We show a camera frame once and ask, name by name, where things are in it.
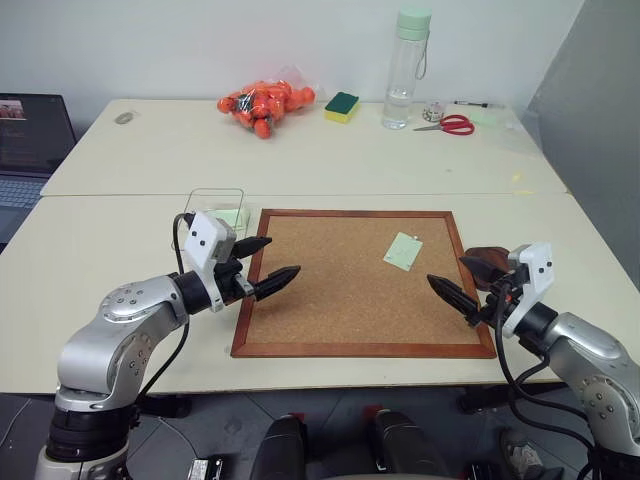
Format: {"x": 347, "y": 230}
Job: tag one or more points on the green and yellow sponge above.
{"x": 342, "y": 106}

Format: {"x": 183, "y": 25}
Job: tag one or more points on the brown wooden bowl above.
{"x": 489, "y": 255}

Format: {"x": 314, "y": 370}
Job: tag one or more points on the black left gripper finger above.
{"x": 252, "y": 245}
{"x": 277, "y": 281}

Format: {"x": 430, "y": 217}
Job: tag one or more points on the clear bottle with green cap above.
{"x": 402, "y": 75}

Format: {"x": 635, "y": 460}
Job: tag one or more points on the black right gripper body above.
{"x": 502, "y": 300}

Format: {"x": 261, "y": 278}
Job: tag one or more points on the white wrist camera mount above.
{"x": 202, "y": 237}
{"x": 537, "y": 272}

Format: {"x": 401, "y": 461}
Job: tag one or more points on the black box with label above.
{"x": 207, "y": 469}

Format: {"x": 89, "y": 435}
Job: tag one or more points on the black table bracket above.
{"x": 165, "y": 406}
{"x": 485, "y": 400}

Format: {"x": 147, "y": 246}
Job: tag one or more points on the bag of orange toys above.
{"x": 265, "y": 107}

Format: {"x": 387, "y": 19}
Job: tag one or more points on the wood-framed cork board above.
{"x": 345, "y": 300}

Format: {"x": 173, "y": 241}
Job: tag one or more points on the grey shoe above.
{"x": 520, "y": 452}

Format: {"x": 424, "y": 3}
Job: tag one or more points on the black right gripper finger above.
{"x": 455, "y": 297}
{"x": 479, "y": 272}

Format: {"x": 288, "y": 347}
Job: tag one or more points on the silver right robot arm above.
{"x": 590, "y": 355}

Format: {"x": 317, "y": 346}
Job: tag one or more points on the open grey laptop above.
{"x": 30, "y": 145}

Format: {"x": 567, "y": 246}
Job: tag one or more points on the black marker pen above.
{"x": 475, "y": 104}

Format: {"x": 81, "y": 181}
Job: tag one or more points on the clear plastic box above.
{"x": 210, "y": 200}

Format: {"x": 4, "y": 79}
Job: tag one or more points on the pale green paper sheet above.
{"x": 484, "y": 119}

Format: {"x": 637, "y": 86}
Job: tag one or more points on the small clear cup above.
{"x": 434, "y": 112}

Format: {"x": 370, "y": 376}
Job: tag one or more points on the grey partition panel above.
{"x": 595, "y": 125}

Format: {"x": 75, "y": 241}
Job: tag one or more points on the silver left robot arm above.
{"x": 100, "y": 345}

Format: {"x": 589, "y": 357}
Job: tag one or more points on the light green paper note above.
{"x": 402, "y": 251}

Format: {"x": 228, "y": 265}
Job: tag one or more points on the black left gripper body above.
{"x": 231, "y": 286}

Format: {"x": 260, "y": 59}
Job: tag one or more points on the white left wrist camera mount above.
{"x": 202, "y": 237}

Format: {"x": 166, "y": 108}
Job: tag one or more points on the dark rounded shape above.
{"x": 280, "y": 450}
{"x": 407, "y": 447}

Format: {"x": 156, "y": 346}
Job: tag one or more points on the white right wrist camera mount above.
{"x": 537, "y": 272}

